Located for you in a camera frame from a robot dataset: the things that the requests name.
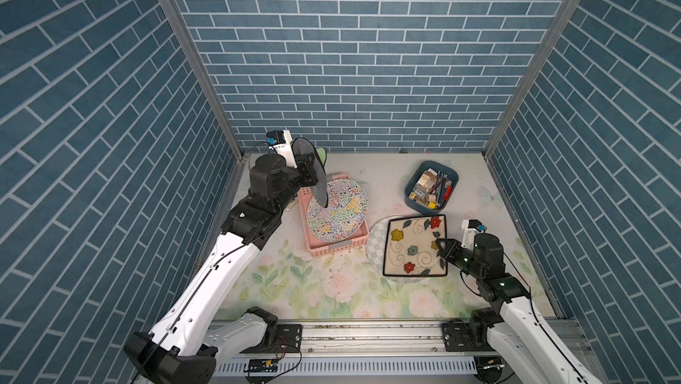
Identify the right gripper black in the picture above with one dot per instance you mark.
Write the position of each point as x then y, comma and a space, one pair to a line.
449, 249

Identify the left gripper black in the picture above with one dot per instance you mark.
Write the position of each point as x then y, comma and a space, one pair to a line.
301, 164

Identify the square floral plate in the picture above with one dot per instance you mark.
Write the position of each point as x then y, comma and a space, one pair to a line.
408, 248

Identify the blue checkered round plate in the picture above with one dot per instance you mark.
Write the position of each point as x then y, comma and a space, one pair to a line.
375, 251

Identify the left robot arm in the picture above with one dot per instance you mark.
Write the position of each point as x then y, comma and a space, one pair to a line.
179, 348

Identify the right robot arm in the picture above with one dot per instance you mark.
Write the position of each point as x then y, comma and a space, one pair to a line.
512, 324

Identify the round colourful speckled plate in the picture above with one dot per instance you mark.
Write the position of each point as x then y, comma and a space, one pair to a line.
346, 211

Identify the dark green plastic bin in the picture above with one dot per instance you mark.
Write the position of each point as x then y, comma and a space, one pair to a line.
430, 188

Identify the pink perforated plastic basket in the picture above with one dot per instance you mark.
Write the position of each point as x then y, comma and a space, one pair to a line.
319, 248

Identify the small green circuit board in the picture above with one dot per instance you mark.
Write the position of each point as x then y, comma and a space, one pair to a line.
260, 365

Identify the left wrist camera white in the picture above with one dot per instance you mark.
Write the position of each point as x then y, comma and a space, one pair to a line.
280, 141

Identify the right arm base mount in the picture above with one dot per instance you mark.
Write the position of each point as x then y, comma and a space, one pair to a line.
469, 335

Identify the aluminium rail frame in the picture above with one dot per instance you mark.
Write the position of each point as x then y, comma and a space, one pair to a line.
385, 348

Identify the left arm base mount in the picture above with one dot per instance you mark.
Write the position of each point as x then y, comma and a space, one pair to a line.
256, 331

